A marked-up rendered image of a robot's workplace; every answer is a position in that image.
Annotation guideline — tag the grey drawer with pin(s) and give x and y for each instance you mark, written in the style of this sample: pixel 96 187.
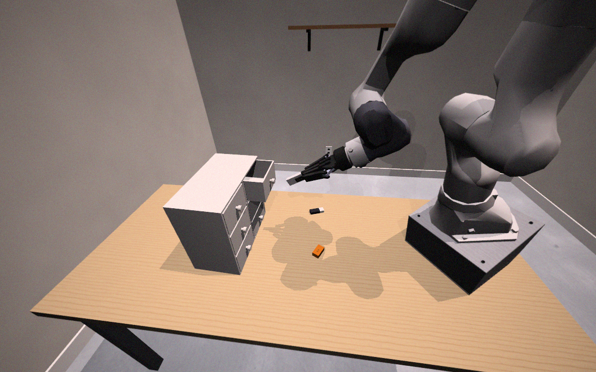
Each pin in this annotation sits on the grey drawer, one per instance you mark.
pixel 259 180
pixel 253 205
pixel 234 209
pixel 240 230
pixel 258 218
pixel 245 247

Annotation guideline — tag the white chest of drawers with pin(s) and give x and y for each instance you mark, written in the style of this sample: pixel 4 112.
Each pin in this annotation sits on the white chest of drawers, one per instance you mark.
pixel 195 212

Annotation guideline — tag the orange nine-volt battery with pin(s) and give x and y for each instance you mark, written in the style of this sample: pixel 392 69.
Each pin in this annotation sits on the orange nine-volt battery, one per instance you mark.
pixel 318 251

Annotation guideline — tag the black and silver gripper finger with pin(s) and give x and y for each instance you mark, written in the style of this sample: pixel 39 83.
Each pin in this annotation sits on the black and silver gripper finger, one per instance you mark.
pixel 315 164
pixel 311 175

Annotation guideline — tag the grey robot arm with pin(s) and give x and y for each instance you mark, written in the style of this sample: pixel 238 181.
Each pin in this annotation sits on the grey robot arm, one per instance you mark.
pixel 515 134

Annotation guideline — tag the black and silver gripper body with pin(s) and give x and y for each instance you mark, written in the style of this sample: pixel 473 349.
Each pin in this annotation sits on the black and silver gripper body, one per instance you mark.
pixel 338 160

